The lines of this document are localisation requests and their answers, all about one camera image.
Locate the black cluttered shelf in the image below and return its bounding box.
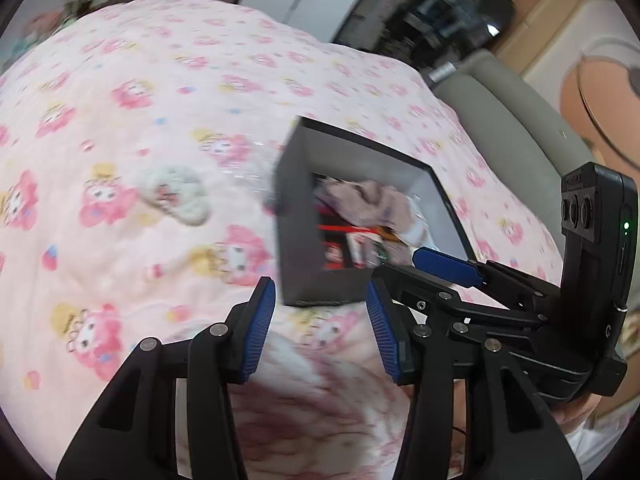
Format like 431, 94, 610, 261
334, 0, 517, 72

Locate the person's white clothing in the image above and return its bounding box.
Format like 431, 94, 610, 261
567, 400, 640, 477

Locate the mauve fuzzy cloth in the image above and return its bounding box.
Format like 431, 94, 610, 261
320, 177, 417, 239

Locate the pink printed blanket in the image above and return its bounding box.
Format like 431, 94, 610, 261
0, 0, 566, 480

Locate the red and black packet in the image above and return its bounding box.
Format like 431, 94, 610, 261
314, 220, 396, 273

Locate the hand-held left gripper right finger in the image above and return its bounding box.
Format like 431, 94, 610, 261
366, 280, 583, 480

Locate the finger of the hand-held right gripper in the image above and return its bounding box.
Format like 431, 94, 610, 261
412, 246, 562, 312
372, 264, 551, 342

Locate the beige cabinet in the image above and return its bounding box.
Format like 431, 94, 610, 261
492, 0, 640, 92

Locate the pink patterned fluffy towel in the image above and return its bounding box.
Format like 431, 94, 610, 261
165, 305, 426, 480

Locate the grey sofa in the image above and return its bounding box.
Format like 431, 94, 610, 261
434, 50, 597, 242

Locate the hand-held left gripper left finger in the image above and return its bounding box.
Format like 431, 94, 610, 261
56, 276, 277, 480

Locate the small white object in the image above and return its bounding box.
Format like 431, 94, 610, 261
400, 195, 437, 256

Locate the cardboard box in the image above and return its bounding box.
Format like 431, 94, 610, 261
262, 116, 473, 308

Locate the white crocheted plush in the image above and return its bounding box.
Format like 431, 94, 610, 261
136, 162, 212, 227

